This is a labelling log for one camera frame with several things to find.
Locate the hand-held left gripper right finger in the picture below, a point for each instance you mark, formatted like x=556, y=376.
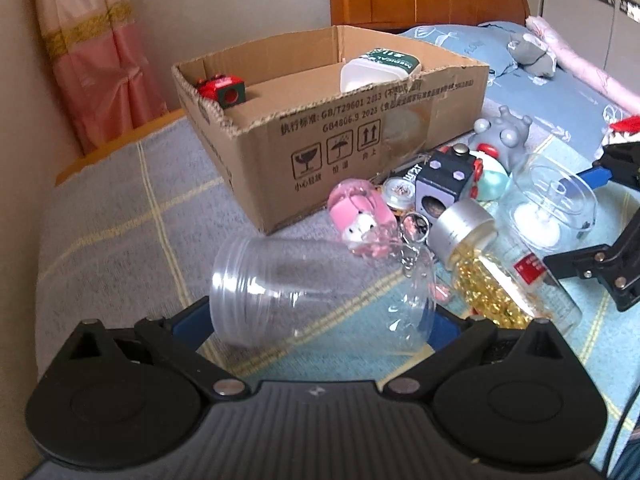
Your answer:
x=446, y=327

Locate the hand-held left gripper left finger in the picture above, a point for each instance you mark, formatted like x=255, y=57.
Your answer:
x=189, y=322

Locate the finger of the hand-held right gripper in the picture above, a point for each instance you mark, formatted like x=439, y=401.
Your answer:
x=594, y=176
x=600, y=267

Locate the clear plastic cup with lid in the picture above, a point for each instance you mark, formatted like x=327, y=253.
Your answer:
x=547, y=205

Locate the grey hippo toy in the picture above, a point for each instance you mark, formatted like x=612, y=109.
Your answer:
x=505, y=132

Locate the capsule bottle with silver cap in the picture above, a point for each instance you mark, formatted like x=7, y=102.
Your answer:
x=465, y=230

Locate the teal and red round toy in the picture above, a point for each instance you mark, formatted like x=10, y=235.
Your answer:
x=492, y=182

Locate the clear plastic jar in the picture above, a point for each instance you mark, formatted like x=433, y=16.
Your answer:
x=300, y=285

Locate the black toy train red wheels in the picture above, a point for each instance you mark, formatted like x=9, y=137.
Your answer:
x=445, y=180

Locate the cardboard box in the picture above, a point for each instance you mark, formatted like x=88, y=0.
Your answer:
x=350, y=130

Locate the red and white toy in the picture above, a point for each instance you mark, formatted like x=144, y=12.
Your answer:
x=626, y=130

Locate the blue patterned bed sheet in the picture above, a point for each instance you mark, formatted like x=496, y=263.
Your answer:
x=555, y=105

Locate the pink blanket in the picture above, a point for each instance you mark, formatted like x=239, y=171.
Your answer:
x=590, y=67

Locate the grey plaid bed sheet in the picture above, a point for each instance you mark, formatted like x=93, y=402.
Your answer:
x=130, y=230

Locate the grey plush toy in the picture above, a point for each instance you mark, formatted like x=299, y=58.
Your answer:
x=532, y=52

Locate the white wardrobe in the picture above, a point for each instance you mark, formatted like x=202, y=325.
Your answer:
x=585, y=5

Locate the red and green toy cube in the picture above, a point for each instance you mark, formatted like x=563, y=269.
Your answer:
x=225, y=91

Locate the white tub with green lid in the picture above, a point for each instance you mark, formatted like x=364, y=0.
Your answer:
x=370, y=72

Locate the pink curtain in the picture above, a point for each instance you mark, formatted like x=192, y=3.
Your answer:
x=100, y=60

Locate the wooden bed side rail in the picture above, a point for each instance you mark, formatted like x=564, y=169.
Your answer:
x=115, y=147

